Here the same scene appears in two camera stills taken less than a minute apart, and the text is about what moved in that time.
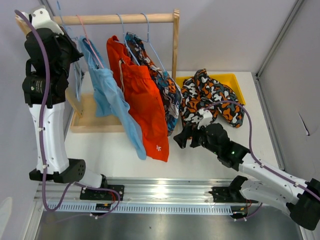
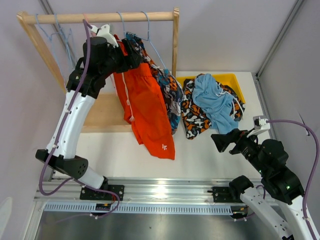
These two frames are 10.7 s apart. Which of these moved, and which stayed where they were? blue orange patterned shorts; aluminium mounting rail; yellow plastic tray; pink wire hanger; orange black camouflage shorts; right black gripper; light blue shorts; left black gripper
Moved: right black gripper; pink wire hanger; left black gripper; light blue shorts
Stayed: yellow plastic tray; orange black camouflage shorts; blue orange patterned shorts; aluminium mounting rail
